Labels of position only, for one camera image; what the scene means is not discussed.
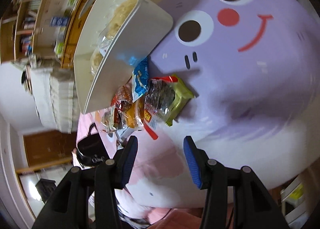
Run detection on white plastic storage box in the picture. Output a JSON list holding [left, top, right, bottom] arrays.
[[73, 0, 174, 115]]

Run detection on wooden door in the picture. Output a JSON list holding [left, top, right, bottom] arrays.
[[24, 130, 75, 172]]

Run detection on black handbag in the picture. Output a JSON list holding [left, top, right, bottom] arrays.
[[76, 124, 108, 167]]

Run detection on white lace covered furniture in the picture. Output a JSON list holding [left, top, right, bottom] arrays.
[[25, 65, 79, 133]]

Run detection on green snack packet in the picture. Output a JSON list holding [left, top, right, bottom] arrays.
[[165, 74, 195, 127]]

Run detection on pink blanket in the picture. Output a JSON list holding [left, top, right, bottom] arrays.
[[75, 110, 105, 145]]

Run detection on brown nut snack packet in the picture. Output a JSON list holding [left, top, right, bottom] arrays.
[[101, 109, 118, 131]]

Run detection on white storage cart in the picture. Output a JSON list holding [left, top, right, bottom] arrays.
[[280, 176, 312, 223]]

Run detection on silver snack packet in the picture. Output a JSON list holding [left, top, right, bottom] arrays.
[[116, 128, 134, 145]]

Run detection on wooden desk with drawers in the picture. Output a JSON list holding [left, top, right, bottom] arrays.
[[54, 0, 100, 70]]

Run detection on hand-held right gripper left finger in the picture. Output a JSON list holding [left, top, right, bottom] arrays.
[[37, 135, 138, 229]]

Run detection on clear popcorn snack packet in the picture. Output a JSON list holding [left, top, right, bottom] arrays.
[[90, 44, 108, 77], [99, 0, 139, 50]]

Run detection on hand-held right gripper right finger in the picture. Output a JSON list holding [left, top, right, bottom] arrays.
[[183, 135, 285, 229]]

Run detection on cartoon printed tablecloth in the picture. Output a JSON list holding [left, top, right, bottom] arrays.
[[76, 0, 320, 207]]

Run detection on white red striped snack packet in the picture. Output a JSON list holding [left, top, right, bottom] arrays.
[[141, 109, 160, 141]]

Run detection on orange snack packet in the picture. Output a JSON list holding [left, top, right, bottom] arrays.
[[125, 99, 150, 132]]

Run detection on wooden bookshelf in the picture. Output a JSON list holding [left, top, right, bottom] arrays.
[[0, 0, 63, 65]]

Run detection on blue gift bag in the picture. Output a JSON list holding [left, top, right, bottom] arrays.
[[50, 16, 70, 27]]

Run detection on clear dark snack packet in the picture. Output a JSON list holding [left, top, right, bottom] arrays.
[[145, 77, 175, 120]]

